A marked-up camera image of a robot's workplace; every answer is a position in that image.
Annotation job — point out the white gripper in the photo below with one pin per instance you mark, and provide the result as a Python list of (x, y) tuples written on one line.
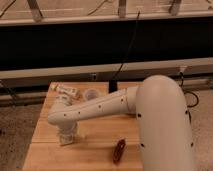
[(68, 131)]

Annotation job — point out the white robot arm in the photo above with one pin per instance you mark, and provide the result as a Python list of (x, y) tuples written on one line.
[(160, 107)]

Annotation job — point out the clear plastic cup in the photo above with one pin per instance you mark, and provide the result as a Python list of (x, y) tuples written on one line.
[(90, 94)]

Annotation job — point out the white wrapped packet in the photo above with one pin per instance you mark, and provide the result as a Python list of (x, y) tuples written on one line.
[(72, 92)]

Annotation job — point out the brown chocolate bar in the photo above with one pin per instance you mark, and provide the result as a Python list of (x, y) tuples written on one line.
[(118, 151)]

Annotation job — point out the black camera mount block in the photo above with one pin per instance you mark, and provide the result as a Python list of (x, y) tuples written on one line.
[(112, 86)]

